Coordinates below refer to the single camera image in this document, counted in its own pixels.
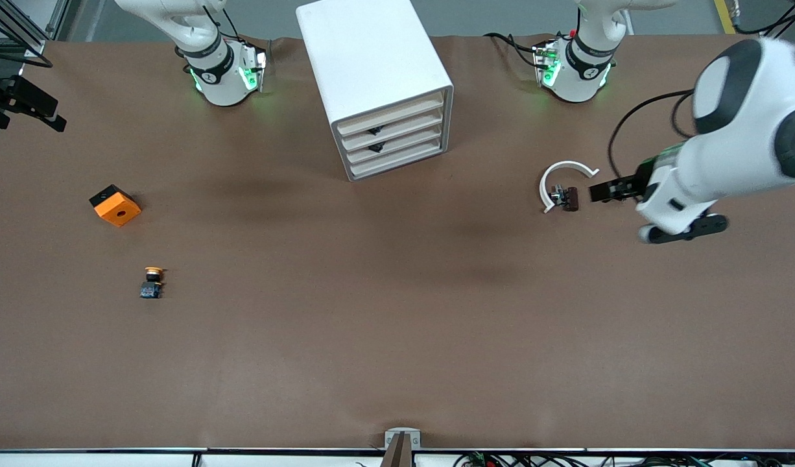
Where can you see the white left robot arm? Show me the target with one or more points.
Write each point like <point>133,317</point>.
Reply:
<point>582,78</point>

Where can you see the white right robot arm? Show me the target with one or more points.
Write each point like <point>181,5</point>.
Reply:
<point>219,81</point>

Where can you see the yellow push button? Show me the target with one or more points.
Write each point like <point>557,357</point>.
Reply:
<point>152,288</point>

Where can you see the small brown metal part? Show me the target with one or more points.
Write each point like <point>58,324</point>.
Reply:
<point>570,198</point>

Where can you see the white curved plastic part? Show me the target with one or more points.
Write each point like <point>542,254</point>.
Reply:
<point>569,164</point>

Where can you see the orange and black box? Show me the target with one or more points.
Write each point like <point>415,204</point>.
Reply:
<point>118,211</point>

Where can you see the small black part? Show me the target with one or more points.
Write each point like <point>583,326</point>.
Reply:
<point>376,148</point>

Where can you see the brown table mat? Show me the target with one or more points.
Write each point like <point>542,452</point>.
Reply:
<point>397,324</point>

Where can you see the grey metal bracket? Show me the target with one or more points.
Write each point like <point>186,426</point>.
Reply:
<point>392,433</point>

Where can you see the white table edge rail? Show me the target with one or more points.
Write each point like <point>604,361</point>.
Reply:
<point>112,459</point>

